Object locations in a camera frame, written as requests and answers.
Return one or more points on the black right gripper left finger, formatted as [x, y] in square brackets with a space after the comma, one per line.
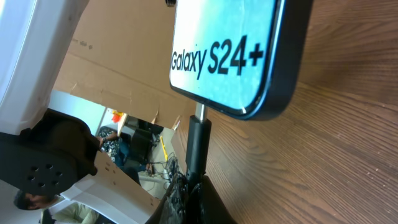
[172, 207]

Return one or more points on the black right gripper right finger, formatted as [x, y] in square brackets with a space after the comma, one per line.
[205, 206]

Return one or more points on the blue Samsung Galaxy smartphone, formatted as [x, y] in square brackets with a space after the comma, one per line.
[239, 57]

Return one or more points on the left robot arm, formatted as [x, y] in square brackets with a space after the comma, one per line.
[44, 151]

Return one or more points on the seated person in background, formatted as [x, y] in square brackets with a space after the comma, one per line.
[120, 153]

